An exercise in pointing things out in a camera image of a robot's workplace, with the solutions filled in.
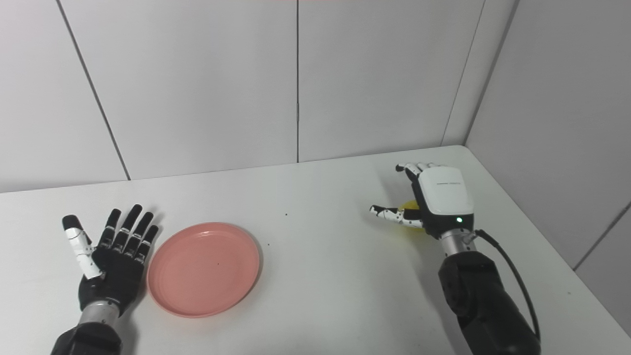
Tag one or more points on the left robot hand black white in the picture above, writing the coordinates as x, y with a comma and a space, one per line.
116, 266

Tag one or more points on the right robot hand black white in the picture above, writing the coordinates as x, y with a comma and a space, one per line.
438, 202

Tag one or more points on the yellow lemon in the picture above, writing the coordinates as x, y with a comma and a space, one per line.
410, 217

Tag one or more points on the pink round plate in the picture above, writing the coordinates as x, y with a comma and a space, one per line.
203, 268

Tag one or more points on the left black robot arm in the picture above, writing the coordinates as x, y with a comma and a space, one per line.
91, 333

